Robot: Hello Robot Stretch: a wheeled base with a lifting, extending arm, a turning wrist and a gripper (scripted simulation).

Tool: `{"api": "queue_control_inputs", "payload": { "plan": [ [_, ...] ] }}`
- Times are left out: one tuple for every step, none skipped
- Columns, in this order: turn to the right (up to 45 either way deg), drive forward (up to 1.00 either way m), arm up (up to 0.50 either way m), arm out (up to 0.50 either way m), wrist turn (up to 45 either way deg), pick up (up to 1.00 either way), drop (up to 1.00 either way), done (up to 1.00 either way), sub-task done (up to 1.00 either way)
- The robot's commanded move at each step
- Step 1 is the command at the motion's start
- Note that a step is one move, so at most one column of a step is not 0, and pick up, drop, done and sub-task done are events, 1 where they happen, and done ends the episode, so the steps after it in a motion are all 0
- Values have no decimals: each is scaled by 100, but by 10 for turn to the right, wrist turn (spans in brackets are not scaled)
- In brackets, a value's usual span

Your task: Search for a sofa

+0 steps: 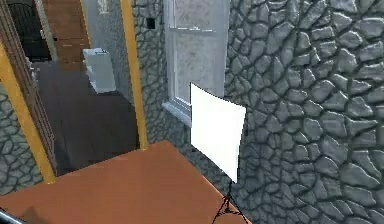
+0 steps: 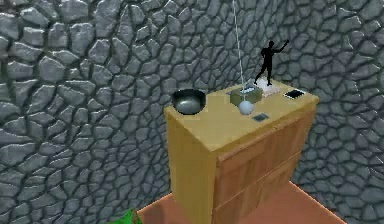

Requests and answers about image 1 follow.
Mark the white floor lamp black tripod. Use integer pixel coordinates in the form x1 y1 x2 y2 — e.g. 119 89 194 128
189 82 250 224

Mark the white framed window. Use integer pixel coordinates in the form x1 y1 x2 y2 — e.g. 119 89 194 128
161 0 231 129

